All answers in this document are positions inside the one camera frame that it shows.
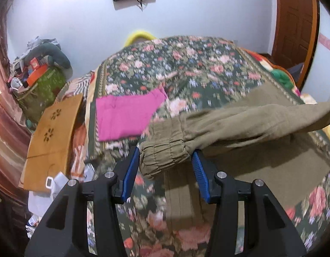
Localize red and green blanket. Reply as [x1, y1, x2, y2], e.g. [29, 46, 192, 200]
[252, 49, 302, 97]

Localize dark floral blanket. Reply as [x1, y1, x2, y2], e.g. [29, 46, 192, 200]
[85, 35, 330, 257]

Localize brown wooden door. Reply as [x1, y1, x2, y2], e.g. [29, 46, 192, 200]
[272, 0, 319, 69]

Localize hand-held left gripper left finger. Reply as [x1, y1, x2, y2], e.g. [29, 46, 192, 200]
[24, 146, 141, 257]

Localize white shoe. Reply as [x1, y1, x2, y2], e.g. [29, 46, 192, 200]
[10, 78, 23, 92]

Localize pile of grey clothes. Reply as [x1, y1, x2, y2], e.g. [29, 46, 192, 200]
[27, 36, 60, 51]

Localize green fabric storage bag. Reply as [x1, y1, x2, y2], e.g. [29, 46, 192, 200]
[16, 67, 68, 124]

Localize olive green pants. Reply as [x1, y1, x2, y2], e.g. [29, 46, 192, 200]
[138, 84, 330, 232]

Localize grey long pillow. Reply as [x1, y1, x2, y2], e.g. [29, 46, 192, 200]
[24, 43, 72, 69]

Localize white sliding wardrobe door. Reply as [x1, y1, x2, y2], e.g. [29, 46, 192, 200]
[300, 3, 330, 102]

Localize pink folded cloth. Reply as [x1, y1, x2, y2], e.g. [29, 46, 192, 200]
[96, 87, 168, 142]

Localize striped bed sheet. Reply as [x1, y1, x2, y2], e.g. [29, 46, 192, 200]
[58, 71, 97, 182]

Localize orange box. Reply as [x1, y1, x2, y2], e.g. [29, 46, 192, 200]
[27, 66, 49, 86]

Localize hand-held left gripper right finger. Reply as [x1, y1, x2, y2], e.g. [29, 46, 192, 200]
[191, 150, 307, 257]

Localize wooden lap desk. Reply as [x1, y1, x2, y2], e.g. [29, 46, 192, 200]
[19, 94, 84, 192]

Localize reddish brown curtain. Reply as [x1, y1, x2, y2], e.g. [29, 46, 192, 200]
[0, 5, 32, 193]

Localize white crumpled paper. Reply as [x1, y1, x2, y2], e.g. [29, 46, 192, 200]
[27, 163, 94, 236]

